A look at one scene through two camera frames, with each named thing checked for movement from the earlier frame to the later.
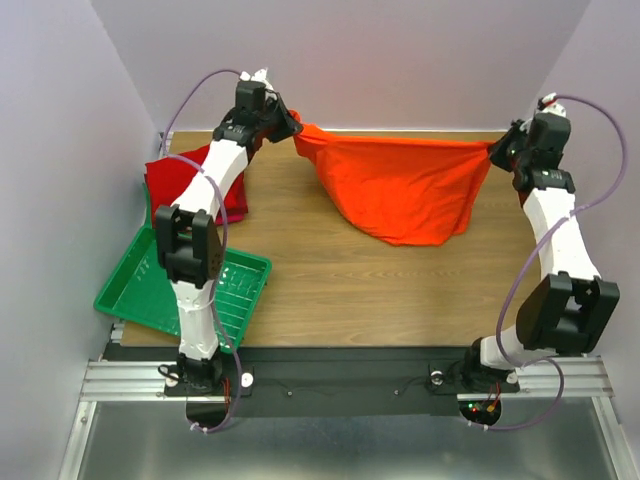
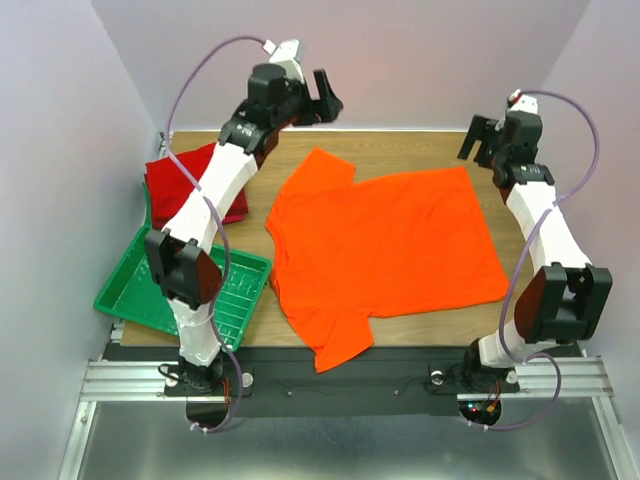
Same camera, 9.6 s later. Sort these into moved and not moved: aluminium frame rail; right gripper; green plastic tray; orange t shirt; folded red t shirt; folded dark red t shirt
Moved: orange t shirt; right gripper
Not moved: folded red t shirt; green plastic tray; aluminium frame rail; folded dark red t shirt
